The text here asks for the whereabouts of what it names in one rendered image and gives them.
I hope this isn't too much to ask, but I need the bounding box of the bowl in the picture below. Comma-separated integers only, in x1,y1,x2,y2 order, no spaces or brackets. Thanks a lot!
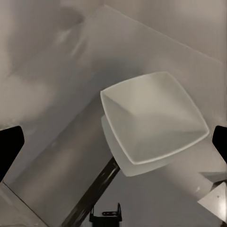
100,71,209,164

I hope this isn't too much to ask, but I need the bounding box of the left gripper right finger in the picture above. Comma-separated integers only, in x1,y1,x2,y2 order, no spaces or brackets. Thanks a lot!
212,125,227,161

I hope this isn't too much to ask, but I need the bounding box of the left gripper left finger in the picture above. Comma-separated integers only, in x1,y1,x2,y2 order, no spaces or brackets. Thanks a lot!
0,126,25,183

